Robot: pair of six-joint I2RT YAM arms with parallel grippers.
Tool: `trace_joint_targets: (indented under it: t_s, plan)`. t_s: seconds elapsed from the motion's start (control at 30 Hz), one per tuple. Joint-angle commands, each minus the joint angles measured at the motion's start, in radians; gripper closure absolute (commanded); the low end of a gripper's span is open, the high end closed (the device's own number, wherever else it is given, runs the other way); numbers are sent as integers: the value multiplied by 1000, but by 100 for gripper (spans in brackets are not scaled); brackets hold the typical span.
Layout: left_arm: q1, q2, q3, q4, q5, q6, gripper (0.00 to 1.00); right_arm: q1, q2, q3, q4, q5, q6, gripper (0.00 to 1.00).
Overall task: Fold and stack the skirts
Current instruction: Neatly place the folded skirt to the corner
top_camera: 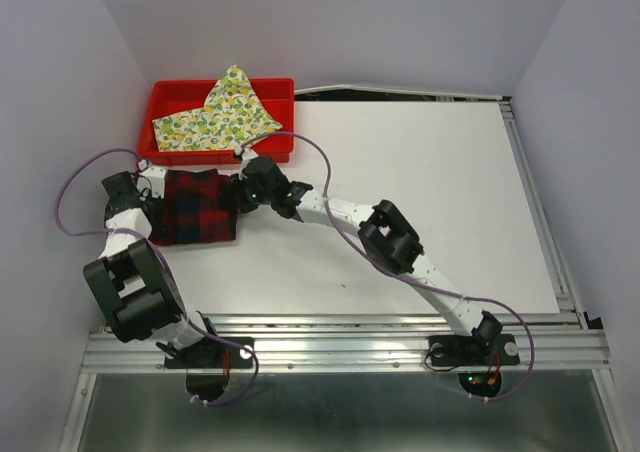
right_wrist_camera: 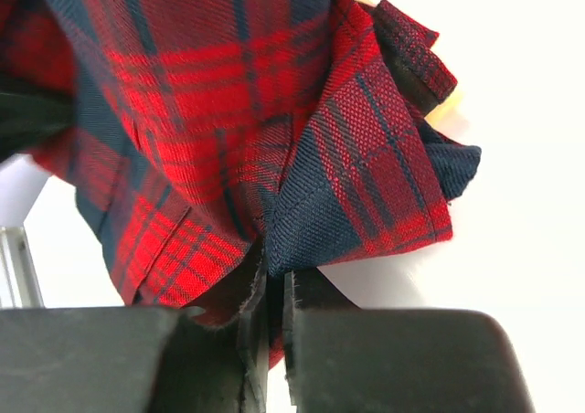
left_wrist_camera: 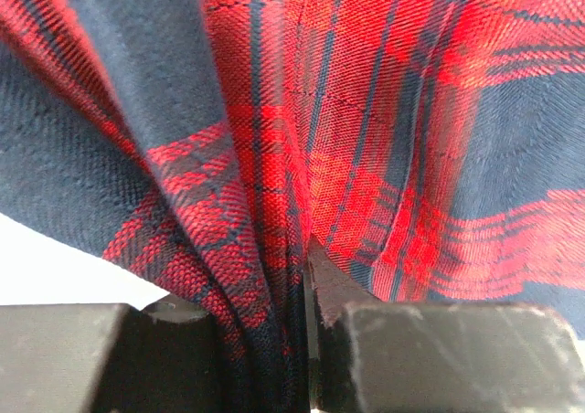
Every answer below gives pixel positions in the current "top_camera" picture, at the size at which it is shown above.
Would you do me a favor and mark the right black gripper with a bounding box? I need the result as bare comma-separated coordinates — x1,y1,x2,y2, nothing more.
224,169,274,213

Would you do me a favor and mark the red navy plaid skirt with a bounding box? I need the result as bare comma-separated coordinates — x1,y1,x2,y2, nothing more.
150,169,238,246

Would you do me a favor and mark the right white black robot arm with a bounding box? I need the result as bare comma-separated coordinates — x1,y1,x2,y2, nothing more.
231,149,503,365

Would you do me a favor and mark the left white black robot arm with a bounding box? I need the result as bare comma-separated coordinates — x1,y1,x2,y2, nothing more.
83,166,226,369

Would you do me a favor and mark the lemon print skirt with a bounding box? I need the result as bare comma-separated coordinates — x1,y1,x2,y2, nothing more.
152,65,283,153

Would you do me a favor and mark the red plastic bin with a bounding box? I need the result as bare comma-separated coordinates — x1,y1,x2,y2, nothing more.
137,78,295,168

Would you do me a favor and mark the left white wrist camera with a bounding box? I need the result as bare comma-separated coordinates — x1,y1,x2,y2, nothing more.
135,159,168,199

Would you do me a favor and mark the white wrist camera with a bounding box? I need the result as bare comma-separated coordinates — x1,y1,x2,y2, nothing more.
233,146,258,176
135,159,168,199

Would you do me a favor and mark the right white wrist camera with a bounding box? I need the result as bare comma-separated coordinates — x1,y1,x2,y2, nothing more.
233,146,258,176

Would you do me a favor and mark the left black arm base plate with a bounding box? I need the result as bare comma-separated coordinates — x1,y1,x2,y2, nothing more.
156,337,254,370

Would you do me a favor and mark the aluminium front rail frame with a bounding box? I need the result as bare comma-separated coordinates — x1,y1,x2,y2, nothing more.
60,311,614,451

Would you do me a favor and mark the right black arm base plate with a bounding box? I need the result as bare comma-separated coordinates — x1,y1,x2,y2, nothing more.
428,334,521,368

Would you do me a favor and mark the aluminium right side rail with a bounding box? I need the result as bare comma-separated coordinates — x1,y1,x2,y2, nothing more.
497,96,604,331

